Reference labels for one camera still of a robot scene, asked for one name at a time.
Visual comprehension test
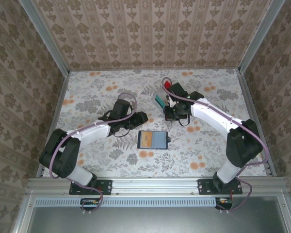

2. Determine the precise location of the clear acrylic card organizer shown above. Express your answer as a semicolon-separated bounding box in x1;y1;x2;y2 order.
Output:
152;81;182;122

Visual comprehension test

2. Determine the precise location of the orange card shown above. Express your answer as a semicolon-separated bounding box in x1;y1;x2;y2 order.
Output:
140;132;153;149

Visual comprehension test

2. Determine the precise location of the navy blue card holder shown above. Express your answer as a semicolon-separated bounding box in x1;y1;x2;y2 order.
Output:
137;130;172;150

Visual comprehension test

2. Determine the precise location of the teal card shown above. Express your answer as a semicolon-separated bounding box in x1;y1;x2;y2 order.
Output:
154;96;166;109

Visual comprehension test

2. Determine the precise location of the floral patterned table cover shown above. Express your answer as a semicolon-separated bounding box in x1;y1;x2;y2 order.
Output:
42;69;267;178

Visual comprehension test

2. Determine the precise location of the black base connector box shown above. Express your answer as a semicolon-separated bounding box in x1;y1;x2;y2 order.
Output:
80;198;100;211
215;197;233;210

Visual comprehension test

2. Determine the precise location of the grey metal sheet panel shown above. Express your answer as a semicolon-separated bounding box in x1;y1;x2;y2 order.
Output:
13;194;291;233

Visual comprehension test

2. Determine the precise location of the right thin black cable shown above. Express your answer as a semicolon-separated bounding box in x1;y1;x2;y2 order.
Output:
179;114;191;127

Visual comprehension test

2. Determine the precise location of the thin black cable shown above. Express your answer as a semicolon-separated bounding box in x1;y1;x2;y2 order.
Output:
111;126;131;138
179;114;191;127

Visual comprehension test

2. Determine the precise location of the left thin black cable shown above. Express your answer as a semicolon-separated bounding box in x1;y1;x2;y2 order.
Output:
111;126;131;138

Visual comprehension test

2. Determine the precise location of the aluminium table end rail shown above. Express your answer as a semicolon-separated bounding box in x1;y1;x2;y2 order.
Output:
68;67;241;72

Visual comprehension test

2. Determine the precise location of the aluminium table side rail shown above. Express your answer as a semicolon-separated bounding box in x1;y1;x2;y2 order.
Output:
35;71;70;178
235;69;277;177

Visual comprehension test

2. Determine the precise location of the aluminium mounting rail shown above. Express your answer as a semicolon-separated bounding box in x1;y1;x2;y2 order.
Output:
26;176;287;195

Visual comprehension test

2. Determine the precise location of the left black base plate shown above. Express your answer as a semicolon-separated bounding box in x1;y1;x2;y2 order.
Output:
69;179;113;196

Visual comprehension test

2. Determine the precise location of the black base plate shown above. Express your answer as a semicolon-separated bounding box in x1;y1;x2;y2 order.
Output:
198;179;243;196
69;179;113;196

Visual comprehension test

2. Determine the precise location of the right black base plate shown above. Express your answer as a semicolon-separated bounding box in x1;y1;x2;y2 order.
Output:
198;179;243;196

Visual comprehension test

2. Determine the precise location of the grey slotted cable duct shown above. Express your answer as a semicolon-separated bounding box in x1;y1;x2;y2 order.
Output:
35;197;233;207

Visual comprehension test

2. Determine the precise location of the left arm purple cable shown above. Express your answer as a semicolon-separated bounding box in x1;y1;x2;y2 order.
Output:
49;93;138;214

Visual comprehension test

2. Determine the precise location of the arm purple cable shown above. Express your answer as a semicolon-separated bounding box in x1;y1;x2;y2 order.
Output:
162;77;269;214
49;93;138;214

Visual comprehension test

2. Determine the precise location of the aluminium frame post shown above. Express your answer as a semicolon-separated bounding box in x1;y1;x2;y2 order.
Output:
238;0;286;73
18;0;70;75

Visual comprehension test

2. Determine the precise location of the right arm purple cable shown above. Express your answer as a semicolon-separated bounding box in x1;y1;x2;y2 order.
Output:
162;77;269;214

